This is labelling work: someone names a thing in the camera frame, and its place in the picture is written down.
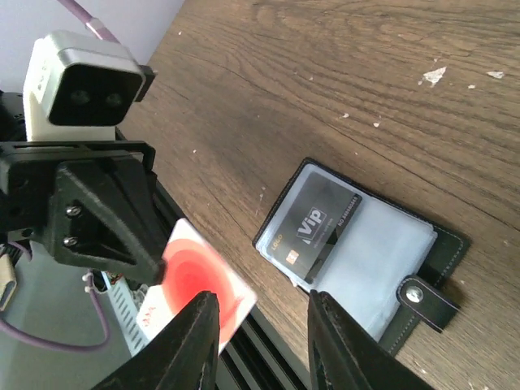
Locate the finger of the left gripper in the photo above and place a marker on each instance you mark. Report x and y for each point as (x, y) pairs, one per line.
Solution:
(101, 216)

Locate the black vip credit card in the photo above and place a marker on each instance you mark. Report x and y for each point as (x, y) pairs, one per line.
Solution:
(311, 224)

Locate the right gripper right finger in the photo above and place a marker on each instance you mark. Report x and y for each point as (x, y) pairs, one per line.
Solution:
(342, 355)

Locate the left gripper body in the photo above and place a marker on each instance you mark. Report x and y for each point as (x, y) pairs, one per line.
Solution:
(28, 172)

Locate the red circle credit card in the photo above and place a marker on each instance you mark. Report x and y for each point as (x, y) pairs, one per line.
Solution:
(194, 266)

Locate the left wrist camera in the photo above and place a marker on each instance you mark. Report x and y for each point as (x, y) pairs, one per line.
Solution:
(80, 88)

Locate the black card holder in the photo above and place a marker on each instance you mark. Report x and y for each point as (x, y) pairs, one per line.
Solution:
(388, 267)

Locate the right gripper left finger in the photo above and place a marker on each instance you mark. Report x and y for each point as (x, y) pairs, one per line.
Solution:
(182, 356)

